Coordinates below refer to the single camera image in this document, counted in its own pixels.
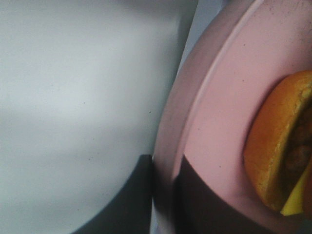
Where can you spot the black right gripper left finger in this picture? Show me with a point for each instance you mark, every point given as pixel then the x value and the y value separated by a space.
pixel 130 210

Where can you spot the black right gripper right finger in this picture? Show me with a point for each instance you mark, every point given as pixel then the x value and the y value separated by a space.
pixel 198 210

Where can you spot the toy burger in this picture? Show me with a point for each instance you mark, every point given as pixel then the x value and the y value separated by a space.
pixel 277 130

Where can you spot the pink round plate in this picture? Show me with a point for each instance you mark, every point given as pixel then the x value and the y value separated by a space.
pixel 246 49

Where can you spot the white microwave oven body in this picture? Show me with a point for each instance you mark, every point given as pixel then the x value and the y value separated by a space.
pixel 82 87

